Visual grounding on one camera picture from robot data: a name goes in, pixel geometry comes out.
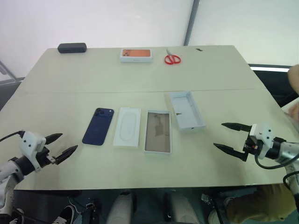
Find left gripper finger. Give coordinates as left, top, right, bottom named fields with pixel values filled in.
left=55, top=145, right=78, bottom=166
left=45, top=133, right=64, bottom=146

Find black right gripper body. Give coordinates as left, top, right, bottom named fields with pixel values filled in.
left=242, top=134, right=260, bottom=162

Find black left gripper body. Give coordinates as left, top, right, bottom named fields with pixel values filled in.
left=38, top=145, right=59, bottom=168

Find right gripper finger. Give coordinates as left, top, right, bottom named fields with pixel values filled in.
left=213, top=142, right=249, bottom=162
left=221, top=122, right=252, bottom=134

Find dark blue smartphone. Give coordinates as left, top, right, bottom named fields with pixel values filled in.
left=82, top=107, right=115, bottom=147

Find white phone box lid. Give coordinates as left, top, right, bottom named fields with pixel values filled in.
left=168, top=91, right=207, bottom=132

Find white phone box base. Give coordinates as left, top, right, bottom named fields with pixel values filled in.
left=143, top=110, right=173, bottom=155

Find closed orange print phone box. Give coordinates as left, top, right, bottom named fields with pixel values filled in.
left=119, top=48, right=154, bottom=63

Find brown trouser leg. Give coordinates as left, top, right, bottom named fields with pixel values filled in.
left=225, top=183, right=298, bottom=224

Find black and white sneaker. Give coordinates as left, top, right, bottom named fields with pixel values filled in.
left=52, top=205, right=76, bottom=224

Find white cardboard insert tray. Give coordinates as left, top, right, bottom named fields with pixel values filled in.
left=113, top=106, right=142, bottom=148

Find white rounded shell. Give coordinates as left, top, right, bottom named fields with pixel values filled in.
left=106, top=193, right=134, bottom=224
left=168, top=193, right=202, bottom=224

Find black rectangular case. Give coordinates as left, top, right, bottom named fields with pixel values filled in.
left=57, top=42, right=88, bottom=54

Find grey window pillar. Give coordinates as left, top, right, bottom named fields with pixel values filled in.
left=182, top=0, right=202, bottom=47

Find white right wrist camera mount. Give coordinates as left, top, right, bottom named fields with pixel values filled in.
left=248, top=123, right=275, bottom=160

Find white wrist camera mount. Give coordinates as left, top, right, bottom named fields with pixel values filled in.
left=248, top=123, right=275, bottom=160
left=19, top=131, right=47, bottom=173

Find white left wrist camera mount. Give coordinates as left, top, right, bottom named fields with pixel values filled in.
left=19, top=131, right=47, bottom=173

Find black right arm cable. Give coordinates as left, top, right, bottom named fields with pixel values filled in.
left=254, top=151, right=299, bottom=189

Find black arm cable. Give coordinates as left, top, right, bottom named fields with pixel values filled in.
left=0, top=131, right=25, bottom=142
left=254, top=151, right=299, bottom=189

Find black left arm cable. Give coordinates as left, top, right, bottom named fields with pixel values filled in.
left=0, top=131, right=25, bottom=142

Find grey metal frame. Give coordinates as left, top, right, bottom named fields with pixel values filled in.
left=0, top=59, right=25, bottom=86

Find red handled scissors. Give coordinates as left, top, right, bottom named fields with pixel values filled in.
left=164, top=47, right=182, bottom=65

